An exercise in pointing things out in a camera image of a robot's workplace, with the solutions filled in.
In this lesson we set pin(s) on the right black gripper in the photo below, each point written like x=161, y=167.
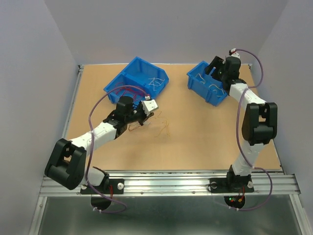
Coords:
x=216, y=62

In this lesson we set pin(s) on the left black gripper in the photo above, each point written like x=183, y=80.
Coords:
x=145, y=117

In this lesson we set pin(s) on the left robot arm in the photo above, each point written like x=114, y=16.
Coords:
x=69, y=163

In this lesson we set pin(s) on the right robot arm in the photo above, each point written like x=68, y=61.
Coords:
x=259, y=125

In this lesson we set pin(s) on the small blue bin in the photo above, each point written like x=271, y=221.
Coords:
x=205, y=86

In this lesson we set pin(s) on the large divided blue bin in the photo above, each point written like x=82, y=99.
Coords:
x=139, y=73

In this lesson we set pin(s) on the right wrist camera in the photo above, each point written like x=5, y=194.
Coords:
x=233, y=53

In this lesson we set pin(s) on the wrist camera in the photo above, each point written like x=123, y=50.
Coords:
x=233, y=53
x=149, y=105

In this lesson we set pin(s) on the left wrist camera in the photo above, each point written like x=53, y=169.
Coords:
x=149, y=105

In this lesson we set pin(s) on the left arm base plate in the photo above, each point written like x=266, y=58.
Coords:
x=108, y=187

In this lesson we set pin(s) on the aluminium frame rail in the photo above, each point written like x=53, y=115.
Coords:
x=187, y=142

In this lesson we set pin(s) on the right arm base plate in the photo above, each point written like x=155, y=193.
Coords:
x=222, y=185

